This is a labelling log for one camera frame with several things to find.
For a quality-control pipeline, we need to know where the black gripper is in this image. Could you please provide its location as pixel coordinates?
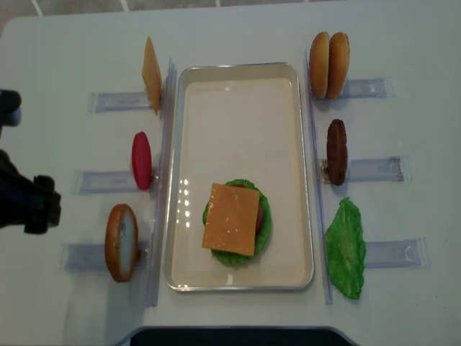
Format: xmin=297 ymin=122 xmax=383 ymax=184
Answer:
xmin=0 ymin=151 xmax=61 ymax=234

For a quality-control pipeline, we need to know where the cheese slice front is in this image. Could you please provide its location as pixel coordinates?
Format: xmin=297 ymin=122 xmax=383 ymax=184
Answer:
xmin=202 ymin=183 xmax=259 ymax=257

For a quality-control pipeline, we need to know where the cheese slice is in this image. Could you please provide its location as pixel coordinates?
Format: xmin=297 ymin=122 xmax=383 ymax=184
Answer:
xmin=202 ymin=183 xmax=259 ymax=257
xmin=142 ymin=37 xmax=162 ymax=115

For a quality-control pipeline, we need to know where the red tomato slice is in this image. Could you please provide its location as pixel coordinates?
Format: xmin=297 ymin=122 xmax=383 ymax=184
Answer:
xmin=131 ymin=131 xmax=153 ymax=190

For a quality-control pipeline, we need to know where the cheese slice rear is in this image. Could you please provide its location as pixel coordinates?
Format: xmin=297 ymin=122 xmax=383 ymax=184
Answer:
xmin=142 ymin=37 xmax=162 ymax=115

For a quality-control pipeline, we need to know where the lettuce leaf on tray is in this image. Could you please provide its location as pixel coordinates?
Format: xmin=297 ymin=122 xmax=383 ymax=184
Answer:
xmin=202 ymin=179 xmax=272 ymax=267

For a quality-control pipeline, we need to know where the meat patty on tray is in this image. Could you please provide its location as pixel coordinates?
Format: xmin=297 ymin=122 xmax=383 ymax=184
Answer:
xmin=231 ymin=184 xmax=264 ymax=237

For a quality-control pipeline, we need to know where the upright meat patty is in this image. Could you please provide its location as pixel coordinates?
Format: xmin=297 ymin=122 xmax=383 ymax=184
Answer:
xmin=326 ymin=119 xmax=348 ymax=185

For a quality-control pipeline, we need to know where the upright lettuce leaf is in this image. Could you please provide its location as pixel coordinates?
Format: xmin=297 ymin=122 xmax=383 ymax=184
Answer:
xmin=326 ymin=197 xmax=367 ymax=300

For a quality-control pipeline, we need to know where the left clear acrylic rack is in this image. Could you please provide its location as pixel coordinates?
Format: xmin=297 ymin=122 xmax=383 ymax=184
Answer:
xmin=59 ymin=61 xmax=177 ymax=306

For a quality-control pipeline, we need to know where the clear acrylic rack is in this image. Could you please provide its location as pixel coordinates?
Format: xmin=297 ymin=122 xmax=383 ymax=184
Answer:
xmin=303 ymin=52 xmax=430 ymax=305
xmin=59 ymin=61 xmax=177 ymax=306

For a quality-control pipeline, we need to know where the upright bun left side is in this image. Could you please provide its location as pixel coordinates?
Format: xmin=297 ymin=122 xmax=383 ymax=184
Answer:
xmin=104 ymin=204 xmax=138 ymax=283

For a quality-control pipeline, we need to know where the white rectangular tray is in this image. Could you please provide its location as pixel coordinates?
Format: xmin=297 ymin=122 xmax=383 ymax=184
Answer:
xmin=164 ymin=63 xmax=314 ymax=291

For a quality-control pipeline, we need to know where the bun half far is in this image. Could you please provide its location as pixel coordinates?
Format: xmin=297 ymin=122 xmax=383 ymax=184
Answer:
xmin=309 ymin=32 xmax=329 ymax=98

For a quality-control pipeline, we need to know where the bun half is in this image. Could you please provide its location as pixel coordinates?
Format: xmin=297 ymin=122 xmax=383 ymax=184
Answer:
xmin=326 ymin=32 xmax=350 ymax=99
xmin=309 ymin=32 xmax=329 ymax=98

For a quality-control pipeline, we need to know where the bun half near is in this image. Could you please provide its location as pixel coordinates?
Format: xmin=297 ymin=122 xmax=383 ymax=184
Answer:
xmin=326 ymin=32 xmax=350 ymax=99

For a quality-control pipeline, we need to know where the right clear acrylic rack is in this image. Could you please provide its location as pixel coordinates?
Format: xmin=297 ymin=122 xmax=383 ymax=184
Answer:
xmin=303 ymin=52 xmax=430 ymax=305

